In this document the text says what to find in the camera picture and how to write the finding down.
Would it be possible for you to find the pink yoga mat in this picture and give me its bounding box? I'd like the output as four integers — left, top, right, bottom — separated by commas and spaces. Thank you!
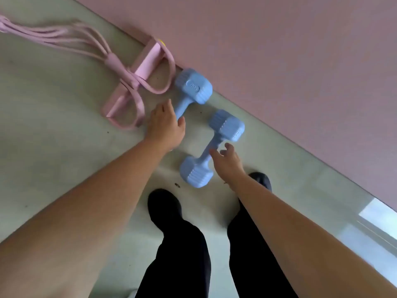
70, 0, 397, 211

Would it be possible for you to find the person's right forearm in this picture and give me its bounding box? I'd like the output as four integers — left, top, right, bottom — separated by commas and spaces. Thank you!
231, 173, 397, 298

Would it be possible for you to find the person's right hand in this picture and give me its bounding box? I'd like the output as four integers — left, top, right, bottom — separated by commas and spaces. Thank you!
209, 142, 247, 191

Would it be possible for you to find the person's black left shoe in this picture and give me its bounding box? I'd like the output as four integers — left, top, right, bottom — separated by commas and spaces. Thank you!
147, 188, 184, 233

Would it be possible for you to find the person's left hand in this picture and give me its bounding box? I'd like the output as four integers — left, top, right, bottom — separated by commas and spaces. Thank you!
146, 99, 186, 152

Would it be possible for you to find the person's left forearm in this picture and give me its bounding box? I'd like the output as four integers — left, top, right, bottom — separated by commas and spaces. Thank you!
0, 138, 174, 298

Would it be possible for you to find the pink pedal resistance band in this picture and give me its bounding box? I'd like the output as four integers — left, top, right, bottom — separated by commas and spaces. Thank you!
0, 14, 177, 131

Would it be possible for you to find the person's black shoe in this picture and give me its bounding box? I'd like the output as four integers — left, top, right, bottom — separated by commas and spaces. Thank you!
248, 172, 273, 193
147, 188, 184, 233

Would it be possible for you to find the light blue dumbbell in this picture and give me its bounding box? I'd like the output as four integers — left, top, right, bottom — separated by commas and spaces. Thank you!
173, 68, 213, 121
179, 109, 246, 189

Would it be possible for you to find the person's black right shoe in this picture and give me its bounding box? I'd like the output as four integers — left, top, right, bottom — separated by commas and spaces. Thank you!
248, 172, 273, 193

